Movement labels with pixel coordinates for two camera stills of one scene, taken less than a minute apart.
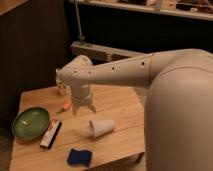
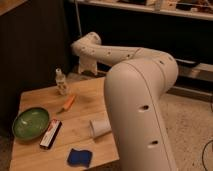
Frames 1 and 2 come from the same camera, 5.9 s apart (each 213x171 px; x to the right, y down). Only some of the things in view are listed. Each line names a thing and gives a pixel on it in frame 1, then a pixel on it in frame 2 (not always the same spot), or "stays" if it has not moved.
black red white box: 51,133 stays
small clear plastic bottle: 62,89 stays
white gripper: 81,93 to 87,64
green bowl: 30,123 stays
